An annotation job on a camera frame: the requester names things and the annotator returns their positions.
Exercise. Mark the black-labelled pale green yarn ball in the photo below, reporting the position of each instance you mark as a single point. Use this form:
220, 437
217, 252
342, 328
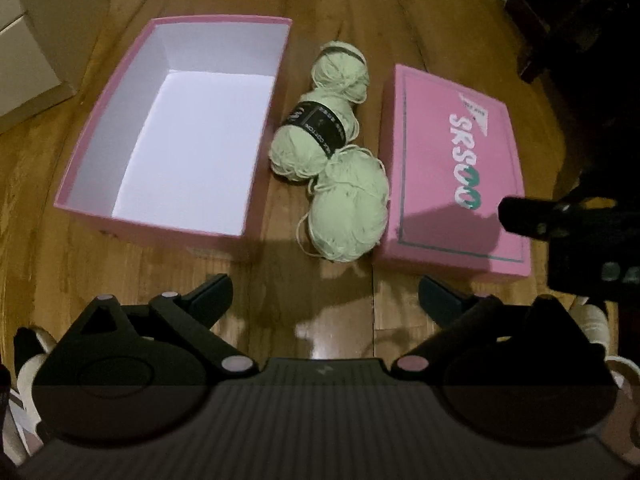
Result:
312, 132

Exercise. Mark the pink cardboard box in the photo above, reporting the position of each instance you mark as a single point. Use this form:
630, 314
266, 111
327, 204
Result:
190, 135

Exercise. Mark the dark wooden furniture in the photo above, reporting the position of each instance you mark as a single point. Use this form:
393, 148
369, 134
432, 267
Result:
575, 35

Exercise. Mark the pink box lid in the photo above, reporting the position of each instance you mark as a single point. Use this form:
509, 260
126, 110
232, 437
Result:
440, 160

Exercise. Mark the small pale green yarn ball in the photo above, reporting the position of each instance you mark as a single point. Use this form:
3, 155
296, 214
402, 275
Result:
340, 72

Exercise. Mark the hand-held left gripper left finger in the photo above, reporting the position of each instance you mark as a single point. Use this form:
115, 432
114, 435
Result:
216, 296

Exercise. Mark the large pale green yarn ball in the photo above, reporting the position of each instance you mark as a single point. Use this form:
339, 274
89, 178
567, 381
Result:
350, 205

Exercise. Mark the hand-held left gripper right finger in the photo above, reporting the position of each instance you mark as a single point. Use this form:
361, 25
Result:
434, 300

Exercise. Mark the beige cabinet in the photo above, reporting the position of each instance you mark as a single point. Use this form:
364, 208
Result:
25, 45

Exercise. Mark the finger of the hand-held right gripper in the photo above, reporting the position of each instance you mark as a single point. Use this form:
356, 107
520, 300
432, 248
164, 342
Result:
525, 215

